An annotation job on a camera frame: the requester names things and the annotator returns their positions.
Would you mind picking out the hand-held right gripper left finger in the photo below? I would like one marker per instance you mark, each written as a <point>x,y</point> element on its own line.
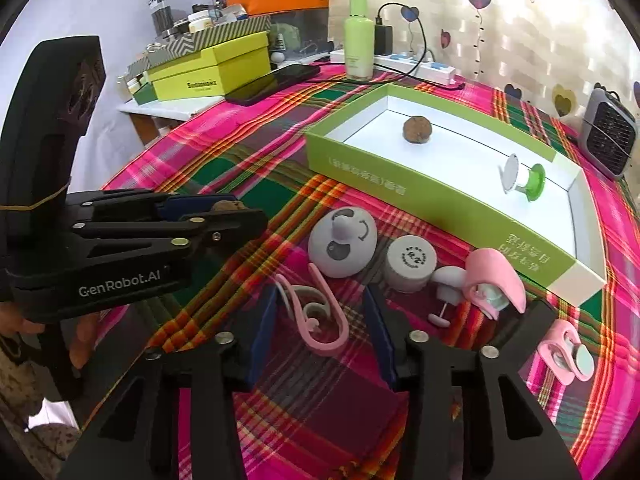
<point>262,340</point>

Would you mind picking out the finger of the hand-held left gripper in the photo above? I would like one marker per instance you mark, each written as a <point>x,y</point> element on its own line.
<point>235,225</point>
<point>195,204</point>

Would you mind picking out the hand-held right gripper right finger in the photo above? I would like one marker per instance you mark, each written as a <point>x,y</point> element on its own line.
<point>378,345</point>

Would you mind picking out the brown walnut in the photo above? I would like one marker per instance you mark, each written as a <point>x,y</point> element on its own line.
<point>227,206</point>
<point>416,130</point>

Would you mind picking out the white round jar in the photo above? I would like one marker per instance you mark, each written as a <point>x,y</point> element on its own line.
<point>410,262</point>

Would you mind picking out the white egg-shaped panda toy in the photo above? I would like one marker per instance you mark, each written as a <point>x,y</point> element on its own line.
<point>342,242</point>

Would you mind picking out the green and white cardboard box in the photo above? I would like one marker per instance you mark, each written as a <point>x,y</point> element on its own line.
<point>465,160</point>

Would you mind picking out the person's left hand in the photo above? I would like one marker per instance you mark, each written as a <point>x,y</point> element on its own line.
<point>85,340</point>

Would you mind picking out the pink carabiner hook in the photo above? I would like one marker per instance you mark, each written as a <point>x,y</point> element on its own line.
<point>327,345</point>

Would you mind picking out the white mushroom-shaped hook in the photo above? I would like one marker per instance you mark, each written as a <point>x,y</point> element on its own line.
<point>447,282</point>

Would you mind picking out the white side table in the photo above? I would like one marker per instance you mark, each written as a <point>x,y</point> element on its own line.
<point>165,106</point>

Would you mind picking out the small green box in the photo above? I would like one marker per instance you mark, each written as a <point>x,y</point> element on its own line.
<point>142,92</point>

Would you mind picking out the plaid tablecloth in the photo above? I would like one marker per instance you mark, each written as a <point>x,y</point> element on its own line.
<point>280,125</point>

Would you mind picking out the yellow-green shoe box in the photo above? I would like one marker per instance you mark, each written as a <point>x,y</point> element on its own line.
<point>215,72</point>

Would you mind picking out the black phone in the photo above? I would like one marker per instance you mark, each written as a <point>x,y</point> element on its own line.
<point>272,85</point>

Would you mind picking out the dark glass jar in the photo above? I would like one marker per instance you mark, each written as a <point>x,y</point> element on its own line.
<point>160,15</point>

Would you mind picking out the chevron patterned box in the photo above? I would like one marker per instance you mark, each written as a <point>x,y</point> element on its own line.
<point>220,32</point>

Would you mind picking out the white cream jar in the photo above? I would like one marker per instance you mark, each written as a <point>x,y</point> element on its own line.
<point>200,22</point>

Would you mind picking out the clear plastic container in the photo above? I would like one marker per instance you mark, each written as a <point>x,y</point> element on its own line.
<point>305,27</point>

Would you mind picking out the green and white spool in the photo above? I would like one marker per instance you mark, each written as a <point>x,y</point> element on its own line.
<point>522,177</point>

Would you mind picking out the green lotion bottle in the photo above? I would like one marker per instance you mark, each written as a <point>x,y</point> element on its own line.
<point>359,37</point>

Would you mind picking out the black charger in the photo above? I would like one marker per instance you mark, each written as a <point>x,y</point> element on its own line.
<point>384,40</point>

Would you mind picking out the white power strip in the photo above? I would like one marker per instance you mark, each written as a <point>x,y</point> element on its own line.
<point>415,66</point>

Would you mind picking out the grey fan heater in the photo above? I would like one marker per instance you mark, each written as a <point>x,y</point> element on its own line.
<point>607,135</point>

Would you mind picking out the heart print curtain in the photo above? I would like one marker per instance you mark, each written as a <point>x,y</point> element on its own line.
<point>525,25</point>

